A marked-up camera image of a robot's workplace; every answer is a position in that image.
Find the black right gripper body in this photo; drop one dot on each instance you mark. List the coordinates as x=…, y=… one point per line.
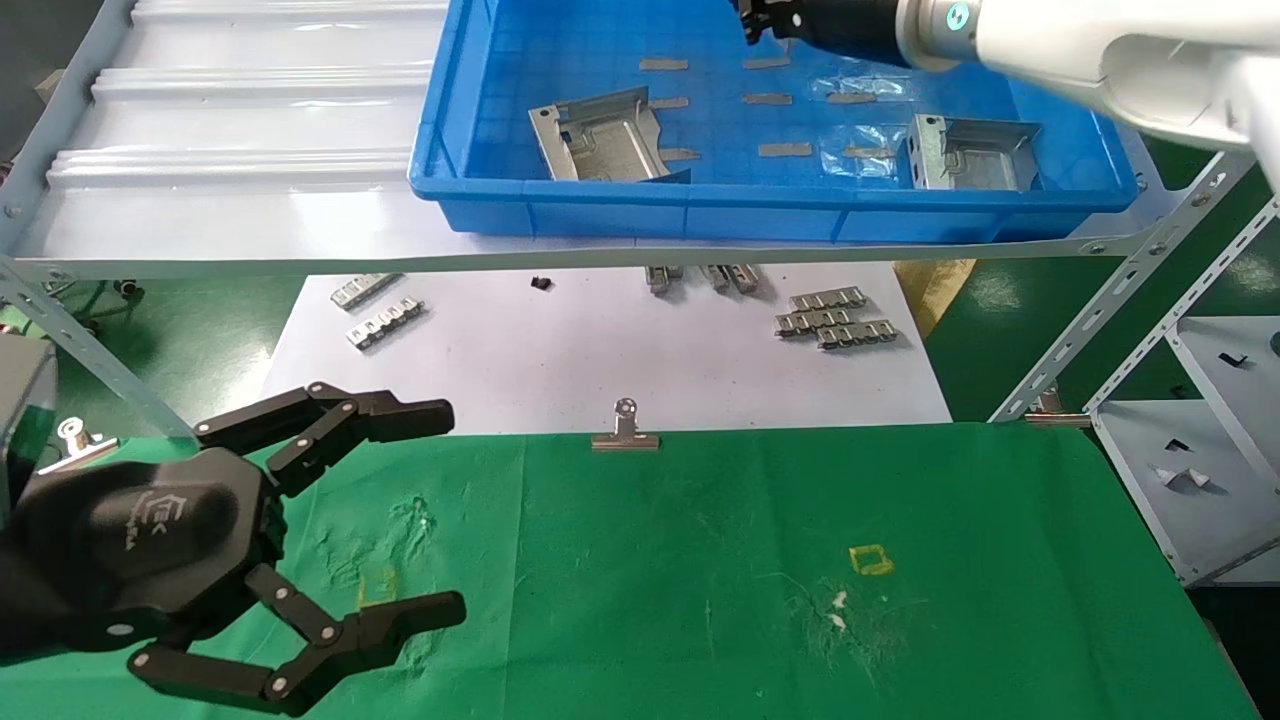
x=850, y=25

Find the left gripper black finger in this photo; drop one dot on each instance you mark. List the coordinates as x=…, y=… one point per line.
x=330, y=420
x=380, y=625

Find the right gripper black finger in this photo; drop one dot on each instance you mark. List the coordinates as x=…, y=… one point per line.
x=770, y=18

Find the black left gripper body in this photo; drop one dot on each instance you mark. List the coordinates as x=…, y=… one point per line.
x=140, y=540

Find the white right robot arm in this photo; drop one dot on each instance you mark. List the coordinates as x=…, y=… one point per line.
x=1050, y=45

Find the brown tape strip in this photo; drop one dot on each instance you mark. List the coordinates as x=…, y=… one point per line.
x=663, y=64
x=866, y=153
x=766, y=62
x=680, y=155
x=668, y=103
x=850, y=98
x=767, y=99
x=785, y=150

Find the clear plastic film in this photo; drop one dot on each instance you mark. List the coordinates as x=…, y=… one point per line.
x=850, y=140
x=850, y=86

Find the notched metal strip part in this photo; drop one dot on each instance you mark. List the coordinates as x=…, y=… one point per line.
x=365, y=290
x=714, y=277
x=743, y=278
x=385, y=323
x=660, y=278
x=857, y=335
x=812, y=321
x=826, y=298

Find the grey metal shelf rack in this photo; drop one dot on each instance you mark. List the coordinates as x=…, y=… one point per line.
x=250, y=200

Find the small caster wheel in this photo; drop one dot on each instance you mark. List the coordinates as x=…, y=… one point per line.
x=126, y=290

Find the green table cloth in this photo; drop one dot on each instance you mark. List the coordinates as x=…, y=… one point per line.
x=620, y=560

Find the blue plastic bin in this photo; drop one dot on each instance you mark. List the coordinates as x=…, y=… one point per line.
x=600, y=215

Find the white slotted shelf unit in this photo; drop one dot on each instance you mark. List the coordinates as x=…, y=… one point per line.
x=1150, y=450

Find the small white plastic piece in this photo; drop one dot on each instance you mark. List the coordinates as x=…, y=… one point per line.
x=1165, y=475
x=1196, y=479

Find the folded sheet metal bracket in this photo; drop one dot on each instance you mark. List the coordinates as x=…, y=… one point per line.
x=610, y=140
x=965, y=165

